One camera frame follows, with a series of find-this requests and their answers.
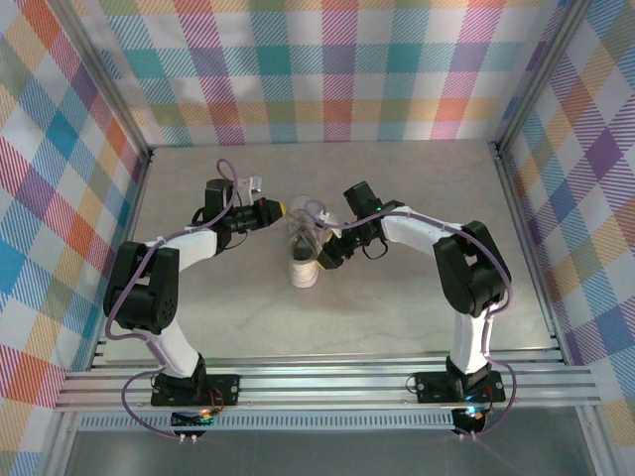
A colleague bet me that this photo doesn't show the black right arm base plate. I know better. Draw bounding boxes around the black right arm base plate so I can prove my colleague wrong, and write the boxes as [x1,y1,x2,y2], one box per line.
[414,370,507,404]

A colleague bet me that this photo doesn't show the left controller board with LEDs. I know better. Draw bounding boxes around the left controller board with LEDs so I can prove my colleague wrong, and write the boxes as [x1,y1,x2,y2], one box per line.
[170,406,217,430]

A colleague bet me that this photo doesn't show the narrow aluminium rail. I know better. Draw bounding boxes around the narrow aluminium rail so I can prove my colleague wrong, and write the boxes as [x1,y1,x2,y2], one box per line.
[91,348,567,371]

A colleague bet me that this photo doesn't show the aluminium side rail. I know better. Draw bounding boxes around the aluminium side rail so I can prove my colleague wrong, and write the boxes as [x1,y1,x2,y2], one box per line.
[490,141,568,366]
[83,148,156,373]

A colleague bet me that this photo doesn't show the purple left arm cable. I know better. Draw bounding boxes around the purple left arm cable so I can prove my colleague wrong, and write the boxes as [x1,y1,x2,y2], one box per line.
[103,158,255,440]

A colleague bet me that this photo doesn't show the white sneaker shoe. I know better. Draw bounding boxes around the white sneaker shoe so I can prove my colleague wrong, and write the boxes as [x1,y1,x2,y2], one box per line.
[287,194,331,291]

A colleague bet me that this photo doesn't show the controller board with leds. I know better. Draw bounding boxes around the controller board with leds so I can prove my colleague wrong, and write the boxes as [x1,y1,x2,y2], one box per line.
[452,406,490,435]
[170,406,217,430]

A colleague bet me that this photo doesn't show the aluminium corner post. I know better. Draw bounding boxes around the aluminium corner post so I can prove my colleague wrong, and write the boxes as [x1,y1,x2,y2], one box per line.
[488,0,594,153]
[57,0,155,163]

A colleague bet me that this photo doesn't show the wide aluminium mounting rail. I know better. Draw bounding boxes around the wide aluminium mounting rail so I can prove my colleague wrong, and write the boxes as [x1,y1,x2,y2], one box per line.
[53,366,602,414]

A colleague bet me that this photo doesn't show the slotted grey cable duct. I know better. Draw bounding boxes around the slotted grey cable duct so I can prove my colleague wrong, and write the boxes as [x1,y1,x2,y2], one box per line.
[77,409,460,433]

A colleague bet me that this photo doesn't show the right controller board with LEDs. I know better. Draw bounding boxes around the right controller board with LEDs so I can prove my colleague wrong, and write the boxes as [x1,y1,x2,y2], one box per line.
[452,406,490,435]

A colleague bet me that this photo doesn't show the plaid cloth backdrop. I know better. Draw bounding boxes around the plaid cloth backdrop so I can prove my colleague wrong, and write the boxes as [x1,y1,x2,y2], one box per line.
[495,0,635,476]
[73,0,572,148]
[0,0,150,476]

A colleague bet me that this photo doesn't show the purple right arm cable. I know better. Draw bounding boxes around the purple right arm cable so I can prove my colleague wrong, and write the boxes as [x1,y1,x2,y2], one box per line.
[304,198,520,442]

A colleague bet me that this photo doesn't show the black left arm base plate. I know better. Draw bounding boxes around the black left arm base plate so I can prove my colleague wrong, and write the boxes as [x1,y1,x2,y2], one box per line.
[150,374,242,408]

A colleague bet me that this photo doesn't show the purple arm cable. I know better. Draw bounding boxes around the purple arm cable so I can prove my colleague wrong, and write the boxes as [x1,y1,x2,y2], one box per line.
[304,198,520,442]
[103,158,255,440]

